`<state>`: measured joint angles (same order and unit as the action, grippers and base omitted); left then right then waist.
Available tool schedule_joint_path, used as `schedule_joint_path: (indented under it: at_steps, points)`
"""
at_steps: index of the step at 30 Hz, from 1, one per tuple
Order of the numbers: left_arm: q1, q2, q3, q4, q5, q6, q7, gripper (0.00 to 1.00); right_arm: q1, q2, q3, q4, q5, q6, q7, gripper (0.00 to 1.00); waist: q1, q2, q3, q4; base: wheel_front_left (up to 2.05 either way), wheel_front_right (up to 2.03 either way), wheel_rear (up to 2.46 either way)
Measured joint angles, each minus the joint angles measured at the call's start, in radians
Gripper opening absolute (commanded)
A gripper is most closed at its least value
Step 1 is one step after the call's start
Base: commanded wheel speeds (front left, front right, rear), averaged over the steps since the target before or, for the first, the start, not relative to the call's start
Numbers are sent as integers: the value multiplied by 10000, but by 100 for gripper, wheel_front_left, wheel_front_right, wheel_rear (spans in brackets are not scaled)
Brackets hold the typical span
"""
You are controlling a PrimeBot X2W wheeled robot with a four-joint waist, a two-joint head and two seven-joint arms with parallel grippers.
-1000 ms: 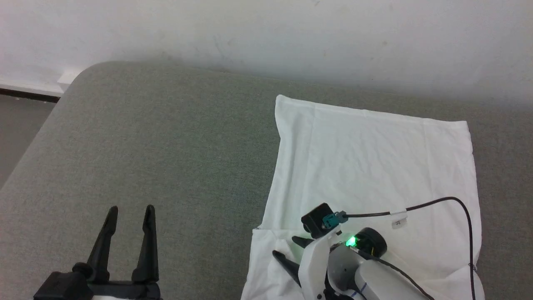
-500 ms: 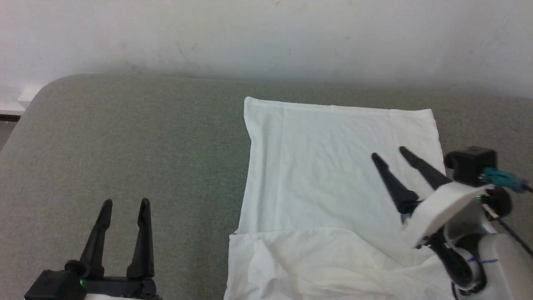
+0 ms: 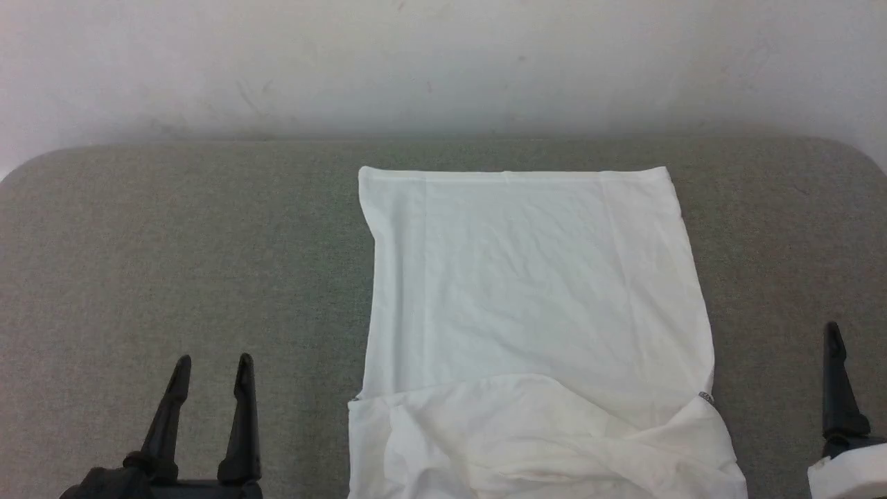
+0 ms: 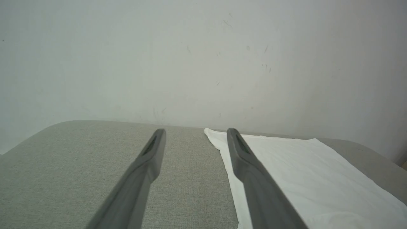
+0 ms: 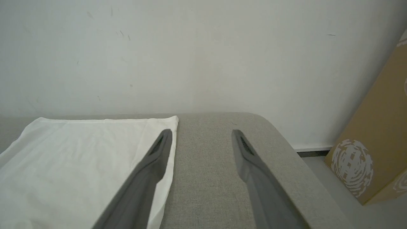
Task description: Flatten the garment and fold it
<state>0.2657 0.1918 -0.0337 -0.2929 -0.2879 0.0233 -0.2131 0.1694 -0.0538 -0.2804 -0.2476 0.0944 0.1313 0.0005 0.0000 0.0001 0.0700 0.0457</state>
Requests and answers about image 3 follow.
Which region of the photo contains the grey fabric sofa cushion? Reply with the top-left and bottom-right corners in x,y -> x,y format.
0,135 -> 887,499

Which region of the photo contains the white t-shirt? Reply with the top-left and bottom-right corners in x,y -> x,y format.
346,165 -> 749,499

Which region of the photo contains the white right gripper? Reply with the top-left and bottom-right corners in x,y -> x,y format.
807,322 -> 887,499

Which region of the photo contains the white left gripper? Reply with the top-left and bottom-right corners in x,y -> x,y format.
125,353 -> 264,499

